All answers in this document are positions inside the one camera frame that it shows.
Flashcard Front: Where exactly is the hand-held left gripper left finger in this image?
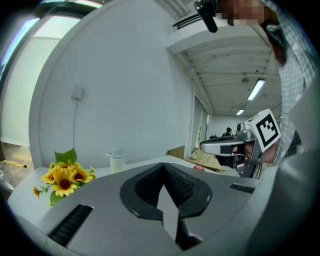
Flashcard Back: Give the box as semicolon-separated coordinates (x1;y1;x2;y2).
119;163;166;221

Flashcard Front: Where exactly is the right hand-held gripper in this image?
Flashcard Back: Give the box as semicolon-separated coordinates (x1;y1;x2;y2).
199;108;282;180

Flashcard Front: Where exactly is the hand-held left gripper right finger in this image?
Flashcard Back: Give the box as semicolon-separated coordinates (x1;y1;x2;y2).
162;162;214;252

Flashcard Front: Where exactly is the person's right forearm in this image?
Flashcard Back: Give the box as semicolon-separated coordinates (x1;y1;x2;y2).
261;143;280;166

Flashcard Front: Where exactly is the person's right hand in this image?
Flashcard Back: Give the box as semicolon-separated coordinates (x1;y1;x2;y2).
231;144;254;162

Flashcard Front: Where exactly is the light wooden table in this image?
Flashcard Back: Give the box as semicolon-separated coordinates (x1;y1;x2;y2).
184;149;226;174

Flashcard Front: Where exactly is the white bottle with blue lid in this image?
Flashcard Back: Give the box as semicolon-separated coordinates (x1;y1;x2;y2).
105;146;127;175

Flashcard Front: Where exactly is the brown cardboard box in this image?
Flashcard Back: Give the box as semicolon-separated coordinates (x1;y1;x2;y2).
167;146;186;160

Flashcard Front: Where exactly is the yellow sunflower bouquet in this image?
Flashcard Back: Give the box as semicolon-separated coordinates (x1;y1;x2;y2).
32;147;97;207

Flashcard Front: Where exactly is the person's checked shirt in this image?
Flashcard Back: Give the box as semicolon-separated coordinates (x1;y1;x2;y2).
259;0;316;166

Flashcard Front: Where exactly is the white air vent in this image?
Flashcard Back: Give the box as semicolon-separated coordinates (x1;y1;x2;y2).
171;12;201;31

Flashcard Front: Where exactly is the white wall cable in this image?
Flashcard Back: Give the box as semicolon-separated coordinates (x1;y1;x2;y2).
72;98;79;148

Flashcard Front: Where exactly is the white wall switch box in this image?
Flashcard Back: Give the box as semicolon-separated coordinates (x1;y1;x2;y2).
70;85;85;101

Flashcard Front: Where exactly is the black head-worn camera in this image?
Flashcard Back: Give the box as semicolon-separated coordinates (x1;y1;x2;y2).
194;0;219;34

